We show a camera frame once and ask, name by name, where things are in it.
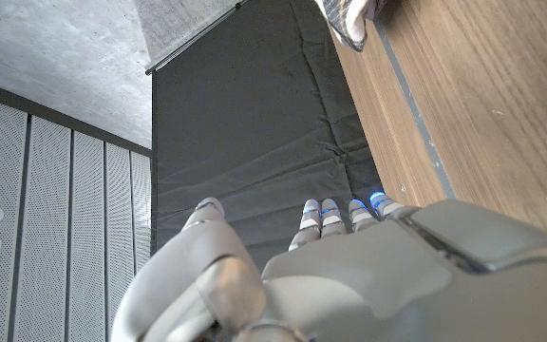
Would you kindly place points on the beige scarf with black stripes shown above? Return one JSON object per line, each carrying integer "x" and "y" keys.
{"x": 349, "y": 21}

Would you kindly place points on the black backdrop curtain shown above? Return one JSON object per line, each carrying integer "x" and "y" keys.
{"x": 254, "y": 119}

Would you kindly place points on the black backdrop stand pole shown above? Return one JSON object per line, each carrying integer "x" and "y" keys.
{"x": 196, "y": 37}

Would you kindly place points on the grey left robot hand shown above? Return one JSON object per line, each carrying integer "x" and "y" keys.
{"x": 397, "y": 285}

